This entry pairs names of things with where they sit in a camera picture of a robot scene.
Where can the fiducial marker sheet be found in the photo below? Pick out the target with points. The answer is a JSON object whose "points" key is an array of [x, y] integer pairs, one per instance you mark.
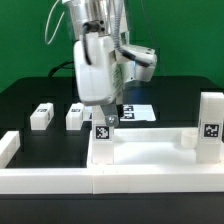
{"points": [[135, 112]]}

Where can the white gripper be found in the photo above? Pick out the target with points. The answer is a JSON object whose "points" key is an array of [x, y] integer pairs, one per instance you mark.
{"points": [[98, 76]]}

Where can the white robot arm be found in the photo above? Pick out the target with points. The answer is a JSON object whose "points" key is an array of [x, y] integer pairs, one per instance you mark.
{"points": [[97, 24]]}

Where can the white U-shaped obstacle fence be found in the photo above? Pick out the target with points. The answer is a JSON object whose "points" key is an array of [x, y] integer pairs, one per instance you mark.
{"points": [[103, 179]]}

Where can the white desk tabletop panel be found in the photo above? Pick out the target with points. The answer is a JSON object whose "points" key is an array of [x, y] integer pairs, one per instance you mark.
{"points": [[150, 146]]}

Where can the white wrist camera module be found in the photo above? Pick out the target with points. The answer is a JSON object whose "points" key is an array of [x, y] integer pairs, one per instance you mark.
{"points": [[142, 67]]}

